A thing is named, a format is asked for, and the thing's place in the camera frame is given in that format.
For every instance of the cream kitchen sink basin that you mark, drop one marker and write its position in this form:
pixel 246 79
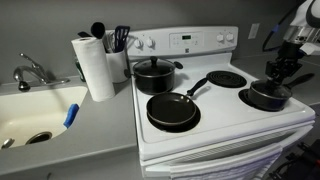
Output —
pixel 30 110

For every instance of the green bottle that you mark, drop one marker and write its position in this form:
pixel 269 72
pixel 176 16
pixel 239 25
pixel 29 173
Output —
pixel 80 71

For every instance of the white electric stove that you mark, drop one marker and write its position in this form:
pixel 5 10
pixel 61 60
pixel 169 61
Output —
pixel 216 126

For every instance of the black flat utensil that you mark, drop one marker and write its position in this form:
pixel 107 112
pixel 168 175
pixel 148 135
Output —
pixel 84 34

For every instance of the white paper towel roll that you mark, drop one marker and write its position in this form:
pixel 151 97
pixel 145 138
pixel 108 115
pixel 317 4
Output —
pixel 95 70

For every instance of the black sink sprayer head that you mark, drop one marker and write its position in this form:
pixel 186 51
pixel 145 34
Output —
pixel 24 86

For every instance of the white utensil holder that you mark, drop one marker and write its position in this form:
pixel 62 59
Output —
pixel 117 68

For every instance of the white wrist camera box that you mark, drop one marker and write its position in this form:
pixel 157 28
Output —
pixel 310 49

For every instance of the chrome sink faucet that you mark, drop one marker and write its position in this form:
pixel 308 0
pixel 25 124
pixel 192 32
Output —
pixel 33 70

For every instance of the black ladle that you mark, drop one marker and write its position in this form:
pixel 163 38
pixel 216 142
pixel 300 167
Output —
pixel 97 29

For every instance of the blue slotted spatula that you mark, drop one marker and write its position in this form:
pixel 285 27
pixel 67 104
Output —
pixel 121 35

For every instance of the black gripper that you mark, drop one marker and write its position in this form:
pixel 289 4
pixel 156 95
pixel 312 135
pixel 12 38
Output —
pixel 286 63

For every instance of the black frying pan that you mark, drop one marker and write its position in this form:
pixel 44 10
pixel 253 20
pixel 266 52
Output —
pixel 171 108

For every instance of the white stove control knob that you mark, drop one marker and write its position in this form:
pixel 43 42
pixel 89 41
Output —
pixel 138 43
pixel 230 36
pixel 220 37
pixel 150 42

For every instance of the glass lid with black knob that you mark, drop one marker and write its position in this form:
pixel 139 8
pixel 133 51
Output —
pixel 266 90

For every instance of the white striped dish towel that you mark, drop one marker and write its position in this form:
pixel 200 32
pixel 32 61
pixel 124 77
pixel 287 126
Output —
pixel 226 170

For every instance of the metal drain stopper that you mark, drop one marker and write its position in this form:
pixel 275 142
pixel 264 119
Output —
pixel 7 143

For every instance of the large pot glass lid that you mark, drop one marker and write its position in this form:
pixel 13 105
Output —
pixel 151 68

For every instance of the white wall outlet plate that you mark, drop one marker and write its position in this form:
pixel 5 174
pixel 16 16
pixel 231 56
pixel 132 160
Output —
pixel 254 31

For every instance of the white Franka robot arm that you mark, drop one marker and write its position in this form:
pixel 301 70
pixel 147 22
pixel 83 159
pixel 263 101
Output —
pixel 305 20

